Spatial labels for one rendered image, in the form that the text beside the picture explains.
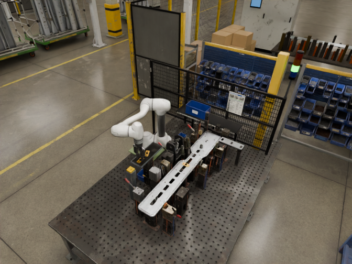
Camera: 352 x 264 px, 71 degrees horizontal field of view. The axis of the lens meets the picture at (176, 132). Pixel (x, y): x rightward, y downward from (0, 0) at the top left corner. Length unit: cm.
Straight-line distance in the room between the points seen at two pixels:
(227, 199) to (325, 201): 181
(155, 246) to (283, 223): 189
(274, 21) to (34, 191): 781
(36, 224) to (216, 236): 233
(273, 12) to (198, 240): 752
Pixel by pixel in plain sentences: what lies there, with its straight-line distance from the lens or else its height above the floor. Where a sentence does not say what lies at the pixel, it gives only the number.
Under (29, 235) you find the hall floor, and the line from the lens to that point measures 375.
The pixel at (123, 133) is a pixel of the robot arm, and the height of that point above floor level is 154.
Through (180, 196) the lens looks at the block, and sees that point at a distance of 236.
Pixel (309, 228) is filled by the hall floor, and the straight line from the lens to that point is 383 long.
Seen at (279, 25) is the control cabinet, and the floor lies 91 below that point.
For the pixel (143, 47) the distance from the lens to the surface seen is 510.
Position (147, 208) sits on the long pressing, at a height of 100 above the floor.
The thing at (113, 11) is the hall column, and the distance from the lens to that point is 984.
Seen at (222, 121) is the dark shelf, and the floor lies 103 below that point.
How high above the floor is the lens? 290
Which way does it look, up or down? 38 degrees down
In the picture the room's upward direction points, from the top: 2 degrees clockwise
